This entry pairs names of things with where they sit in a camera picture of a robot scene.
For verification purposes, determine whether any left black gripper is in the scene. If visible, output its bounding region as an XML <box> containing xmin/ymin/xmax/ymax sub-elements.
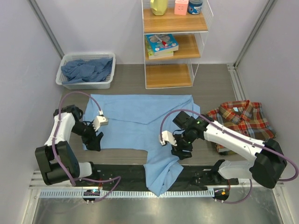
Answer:
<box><xmin>71</xmin><ymin>120</ymin><xmax>103</xmax><ymax>151</ymax></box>

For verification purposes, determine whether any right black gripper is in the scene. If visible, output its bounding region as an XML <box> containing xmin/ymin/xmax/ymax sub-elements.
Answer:
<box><xmin>169</xmin><ymin>129</ymin><xmax>194</xmax><ymax>160</ymax></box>

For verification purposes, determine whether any light blue long sleeve shirt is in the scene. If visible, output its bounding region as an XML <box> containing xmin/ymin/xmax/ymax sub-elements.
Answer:
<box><xmin>83</xmin><ymin>94</ymin><xmax>200</xmax><ymax>196</ymax></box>

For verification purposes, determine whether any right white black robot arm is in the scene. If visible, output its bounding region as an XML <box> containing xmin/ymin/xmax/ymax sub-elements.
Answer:
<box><xmin>160</xmin><ymin>111</ymin><xmax>287</xmax><ymax>189</ymax></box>

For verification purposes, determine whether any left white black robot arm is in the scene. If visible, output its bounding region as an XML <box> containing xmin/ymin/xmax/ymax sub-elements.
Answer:
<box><xmin>35</xmin><ymin>105</ymin><xmax>108</xmax><ymax>186</ymax></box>

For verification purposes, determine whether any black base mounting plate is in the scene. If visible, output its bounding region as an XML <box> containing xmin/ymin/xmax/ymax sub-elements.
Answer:
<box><xmin>72</xmin><ymin>163</ymin><xmax>239</xmax><ymax>192</ymax></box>

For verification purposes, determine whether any white plastic basket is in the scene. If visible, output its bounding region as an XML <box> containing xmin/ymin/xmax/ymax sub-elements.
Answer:
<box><xmin>56</xmin><ymin>52</ymin><xmax>116</xmax><ymax>90</ymax></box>

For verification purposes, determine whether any dark blue checked shirt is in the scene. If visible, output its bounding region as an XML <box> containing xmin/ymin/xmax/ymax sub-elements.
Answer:
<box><xmin>61</xmin><ymin>58</ymin><xmax>113</xmax><ymax>84</ymax></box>

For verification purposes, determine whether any red plaid folded shirt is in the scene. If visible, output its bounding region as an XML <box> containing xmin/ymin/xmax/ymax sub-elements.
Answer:
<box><xmin>206</xmin><ymin>100</ymin><xmax>276</xmax><ymax>141</ymax></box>

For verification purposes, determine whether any green book underneath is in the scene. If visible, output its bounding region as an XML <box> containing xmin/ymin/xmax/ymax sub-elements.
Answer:
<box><xmin>145</xmin><ymin>41</ymin><xmax>174</xmax><ymax>60</ymax></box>

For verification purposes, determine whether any red white marker pen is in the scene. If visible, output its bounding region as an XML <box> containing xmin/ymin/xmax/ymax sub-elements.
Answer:
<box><xmin>155</xmin><ymin>35</ymin><xmax>168</xmax><ymax>47</ymax></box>

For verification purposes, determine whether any pink box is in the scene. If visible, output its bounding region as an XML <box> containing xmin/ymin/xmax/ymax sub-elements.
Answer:
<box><xmin>174</xmin><ymin>0</ymin><xmax>189</xmax><ymax>15</ymax></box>

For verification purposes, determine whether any blue tin can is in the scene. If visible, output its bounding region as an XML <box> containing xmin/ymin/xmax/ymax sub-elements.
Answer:
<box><xmin>187</xmin><ymin>0</ymin><xmax>203</xmax><ymax>15</ymax></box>

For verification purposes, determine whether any yellow bottle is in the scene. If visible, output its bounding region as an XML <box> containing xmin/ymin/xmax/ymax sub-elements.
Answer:
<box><xmin>150</xmin><ymin>0</ymin><xmax>168</xmax><ymax>16</ymax></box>

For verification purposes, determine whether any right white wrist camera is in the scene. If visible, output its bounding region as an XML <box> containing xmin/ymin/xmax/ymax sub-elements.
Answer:
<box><xmin>158</xmin><ymin>131</ymin><xmax>177</xmax><ymax>146</ymax></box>

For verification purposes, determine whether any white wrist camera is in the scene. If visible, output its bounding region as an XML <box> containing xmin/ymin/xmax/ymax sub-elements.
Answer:
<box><xmin>92</xmin><ymin>110</ymin><xmax>108</xmax><ymax>132</ymax></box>
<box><xmin>158</xmin><ymin>131</ymin><xmax>177</xmax><ymax>146</ymax></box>

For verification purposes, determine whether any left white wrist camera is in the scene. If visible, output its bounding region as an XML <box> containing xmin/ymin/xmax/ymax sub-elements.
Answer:
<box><xmin>92</xmin><ymin>110</ymin><xmax>108</xmax><ymax>132</ymax></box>

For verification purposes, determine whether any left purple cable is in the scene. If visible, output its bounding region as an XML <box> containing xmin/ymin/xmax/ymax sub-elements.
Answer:
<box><xmin>52</xmin><ymin>91</ymin><xmax>121</xmax><ymax>203</ymax></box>

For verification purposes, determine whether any purple cable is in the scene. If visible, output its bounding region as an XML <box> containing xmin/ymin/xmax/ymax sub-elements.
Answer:
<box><xmin>52</xmin><ymin>91</ymin><xmax>121</xmax><ymax>203</ymax></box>
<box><xmin>158</xmin><ymin>109</ymin><xmax>299</xmax><ymax>204</ymax></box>

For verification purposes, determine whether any white slotted cable duct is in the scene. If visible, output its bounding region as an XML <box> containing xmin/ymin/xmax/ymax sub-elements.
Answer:
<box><xmin>39</xmin><ymin>188</ymin><xmax>214</xmax><ymax>199</ymax></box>

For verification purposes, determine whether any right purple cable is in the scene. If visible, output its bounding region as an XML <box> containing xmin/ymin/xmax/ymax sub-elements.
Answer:
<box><xmin>158</xmin><ymin>109</ymin><xmax>299</xmax><ymax>204</ymax></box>

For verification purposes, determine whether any white wire wooden shelf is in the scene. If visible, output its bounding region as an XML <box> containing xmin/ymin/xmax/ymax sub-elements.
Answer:
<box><xmin>141</xmin><ymin>0</ymin><xmax>214</xmax><ymax>89</ymax></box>

